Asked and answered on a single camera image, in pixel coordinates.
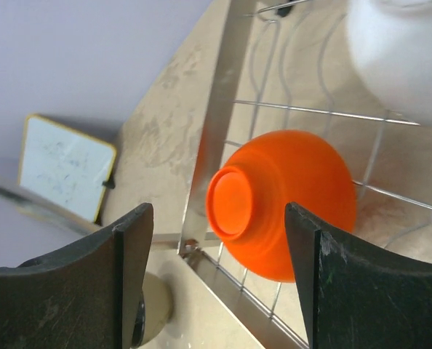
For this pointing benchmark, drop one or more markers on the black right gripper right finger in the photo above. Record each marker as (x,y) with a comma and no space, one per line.
(354,294)

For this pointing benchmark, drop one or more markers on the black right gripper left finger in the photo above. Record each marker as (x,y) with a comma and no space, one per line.
(88,294)

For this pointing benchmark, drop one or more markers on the orange bowl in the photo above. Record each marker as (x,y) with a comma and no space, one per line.
(246,198)

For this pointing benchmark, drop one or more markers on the white bowl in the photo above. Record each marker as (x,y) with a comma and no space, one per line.
(390,43)

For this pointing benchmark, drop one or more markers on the stainless steel dish rack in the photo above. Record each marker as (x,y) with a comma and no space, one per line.
(246,70)

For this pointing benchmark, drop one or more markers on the beige bowl with dark rim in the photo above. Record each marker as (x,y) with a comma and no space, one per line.
(155,310)

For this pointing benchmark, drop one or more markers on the small whiteboard with wooden frame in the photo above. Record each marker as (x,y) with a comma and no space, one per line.
(65,166)

